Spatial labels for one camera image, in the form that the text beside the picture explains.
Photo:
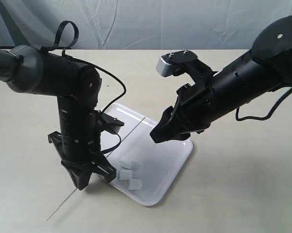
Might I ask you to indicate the white rectangular plastic tray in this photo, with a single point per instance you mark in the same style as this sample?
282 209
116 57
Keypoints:
159 163

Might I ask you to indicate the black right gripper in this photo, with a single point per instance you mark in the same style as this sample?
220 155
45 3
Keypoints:
189 115

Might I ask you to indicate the white marshmallow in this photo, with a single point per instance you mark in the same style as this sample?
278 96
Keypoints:
134 184
128 163
125 174

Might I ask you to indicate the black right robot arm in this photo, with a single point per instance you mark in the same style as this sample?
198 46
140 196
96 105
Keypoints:
265 67

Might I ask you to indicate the wrinkled blue-grey backdrop cloth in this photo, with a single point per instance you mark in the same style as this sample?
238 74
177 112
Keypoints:
141 24

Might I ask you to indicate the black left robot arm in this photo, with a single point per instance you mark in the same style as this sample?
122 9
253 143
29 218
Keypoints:
76 85

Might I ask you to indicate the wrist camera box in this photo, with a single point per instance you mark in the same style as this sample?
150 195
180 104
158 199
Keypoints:
172 64
108 123

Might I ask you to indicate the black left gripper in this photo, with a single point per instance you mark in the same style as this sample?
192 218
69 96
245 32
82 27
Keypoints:
81 140

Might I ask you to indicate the thin metal skewer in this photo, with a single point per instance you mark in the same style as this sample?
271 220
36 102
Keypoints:
74 190

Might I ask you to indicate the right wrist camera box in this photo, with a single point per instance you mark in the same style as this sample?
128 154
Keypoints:
172 64

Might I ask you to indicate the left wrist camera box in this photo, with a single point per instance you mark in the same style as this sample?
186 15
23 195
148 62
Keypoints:
108 123

